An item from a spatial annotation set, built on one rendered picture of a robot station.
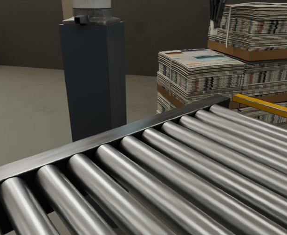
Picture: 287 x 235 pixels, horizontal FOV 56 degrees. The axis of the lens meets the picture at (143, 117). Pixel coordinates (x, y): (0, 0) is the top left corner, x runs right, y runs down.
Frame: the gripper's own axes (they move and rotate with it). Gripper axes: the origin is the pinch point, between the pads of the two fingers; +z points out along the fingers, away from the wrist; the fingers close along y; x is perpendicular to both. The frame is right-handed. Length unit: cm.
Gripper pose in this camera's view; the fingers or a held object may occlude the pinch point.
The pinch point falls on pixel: (214, 28)
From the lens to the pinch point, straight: 142.9
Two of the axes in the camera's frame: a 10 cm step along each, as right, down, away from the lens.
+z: 0.0, 9.1, 4.1
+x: -9.5, 1.3, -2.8
